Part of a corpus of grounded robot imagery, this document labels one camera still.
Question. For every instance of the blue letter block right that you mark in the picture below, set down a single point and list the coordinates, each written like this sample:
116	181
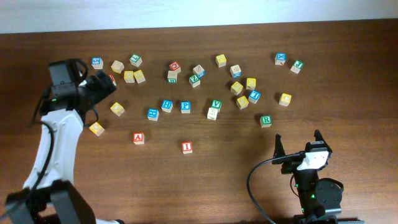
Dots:
254	96

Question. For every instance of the green letter V block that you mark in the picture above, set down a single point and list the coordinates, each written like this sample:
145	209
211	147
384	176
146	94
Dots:
216	104

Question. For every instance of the wooden block blue side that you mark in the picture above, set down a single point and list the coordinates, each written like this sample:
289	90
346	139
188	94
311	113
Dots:
199	71

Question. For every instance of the yellow block centre right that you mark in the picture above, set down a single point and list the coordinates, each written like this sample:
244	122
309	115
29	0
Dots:
236	88

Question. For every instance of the yellow block lower right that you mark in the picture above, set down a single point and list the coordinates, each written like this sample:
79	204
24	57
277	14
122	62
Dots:
242	102

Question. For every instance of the blue letter P block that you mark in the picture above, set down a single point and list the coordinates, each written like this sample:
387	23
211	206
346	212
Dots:
185	107

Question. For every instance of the red letter I block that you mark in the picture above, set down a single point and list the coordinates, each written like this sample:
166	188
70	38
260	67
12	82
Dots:
187	147

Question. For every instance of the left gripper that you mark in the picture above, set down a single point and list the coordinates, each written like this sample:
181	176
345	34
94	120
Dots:
101	91

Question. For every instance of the yellow block left pair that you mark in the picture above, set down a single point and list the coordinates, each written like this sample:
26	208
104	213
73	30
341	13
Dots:
129	76

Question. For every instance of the yellow block lower left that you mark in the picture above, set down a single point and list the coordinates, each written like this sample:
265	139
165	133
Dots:
97	129

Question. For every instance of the green letter L block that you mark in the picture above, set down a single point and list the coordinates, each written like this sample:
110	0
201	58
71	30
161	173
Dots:
135	60

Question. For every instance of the yellow letter C block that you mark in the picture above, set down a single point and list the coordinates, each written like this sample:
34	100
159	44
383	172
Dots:
285	99

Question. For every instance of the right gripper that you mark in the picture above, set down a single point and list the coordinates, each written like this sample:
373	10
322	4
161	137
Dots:
291	164

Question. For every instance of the blue block lower centre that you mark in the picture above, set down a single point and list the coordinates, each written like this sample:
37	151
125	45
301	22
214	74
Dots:
153	114

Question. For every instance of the wooden block blue base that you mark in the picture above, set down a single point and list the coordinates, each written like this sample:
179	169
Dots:
235	71

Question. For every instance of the green letter J block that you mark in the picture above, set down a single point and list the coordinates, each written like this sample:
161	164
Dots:
297	66

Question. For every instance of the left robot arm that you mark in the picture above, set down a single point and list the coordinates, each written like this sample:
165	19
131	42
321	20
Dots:
49	194

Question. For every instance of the blue letter H block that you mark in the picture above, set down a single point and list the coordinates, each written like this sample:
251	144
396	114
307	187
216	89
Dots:
167	106

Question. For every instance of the blue letter X block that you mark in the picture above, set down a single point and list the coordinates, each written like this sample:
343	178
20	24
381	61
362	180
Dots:
280	58

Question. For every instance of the wooden block green side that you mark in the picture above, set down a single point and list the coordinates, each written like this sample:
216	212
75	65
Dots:
172	76

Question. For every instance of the green letter Z block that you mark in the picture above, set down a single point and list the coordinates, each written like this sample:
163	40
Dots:
194	80

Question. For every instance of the yellow block top centre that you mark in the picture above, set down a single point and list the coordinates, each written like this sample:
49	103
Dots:
221	60

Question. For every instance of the red letter G block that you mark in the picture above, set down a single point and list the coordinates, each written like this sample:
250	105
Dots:
175	66

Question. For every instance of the blue block far left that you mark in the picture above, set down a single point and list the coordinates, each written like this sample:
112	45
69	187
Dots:
97	63

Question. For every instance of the yellow block upper right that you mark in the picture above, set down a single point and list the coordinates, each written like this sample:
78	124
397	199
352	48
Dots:
250	83

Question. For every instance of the yellow block pair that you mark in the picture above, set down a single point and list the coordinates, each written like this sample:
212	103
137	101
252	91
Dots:
129	76
139	76

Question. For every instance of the plain wooden block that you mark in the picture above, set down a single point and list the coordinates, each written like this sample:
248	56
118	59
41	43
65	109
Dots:
117	66

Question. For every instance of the green letter R block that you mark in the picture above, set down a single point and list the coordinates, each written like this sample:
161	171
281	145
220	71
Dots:
265	121

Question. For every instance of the red letter A block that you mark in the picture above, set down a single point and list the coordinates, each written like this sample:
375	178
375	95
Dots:
138	138

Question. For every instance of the yellow block right pair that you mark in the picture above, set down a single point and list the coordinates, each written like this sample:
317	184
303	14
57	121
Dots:
139	76

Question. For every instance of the red letter Y block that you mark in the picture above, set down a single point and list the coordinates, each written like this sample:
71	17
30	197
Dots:
113	80

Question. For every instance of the white wooden block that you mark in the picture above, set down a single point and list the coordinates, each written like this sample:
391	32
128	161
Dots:
212	113

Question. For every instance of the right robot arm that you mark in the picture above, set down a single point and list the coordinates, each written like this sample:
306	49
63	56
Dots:
319	198

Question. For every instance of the yellow block mid left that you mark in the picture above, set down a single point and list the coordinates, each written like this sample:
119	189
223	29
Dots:
117	109

